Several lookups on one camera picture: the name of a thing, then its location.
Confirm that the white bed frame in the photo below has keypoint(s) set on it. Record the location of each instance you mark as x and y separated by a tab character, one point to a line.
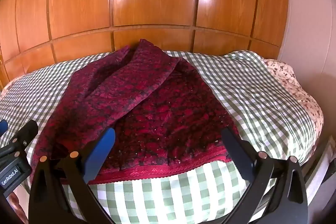
319	161

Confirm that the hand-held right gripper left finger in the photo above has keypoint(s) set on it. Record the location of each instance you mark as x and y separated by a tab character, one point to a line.
101	148

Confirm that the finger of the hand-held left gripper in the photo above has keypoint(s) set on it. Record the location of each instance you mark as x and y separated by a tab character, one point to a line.
2	127
27	130

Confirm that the red patterned knit garment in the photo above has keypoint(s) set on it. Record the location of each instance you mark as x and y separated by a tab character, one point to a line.
157	113

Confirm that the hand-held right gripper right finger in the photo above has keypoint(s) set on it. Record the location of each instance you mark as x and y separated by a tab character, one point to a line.
236	153

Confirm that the green checked bed sheet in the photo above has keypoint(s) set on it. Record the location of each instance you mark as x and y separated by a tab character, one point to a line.
252	98

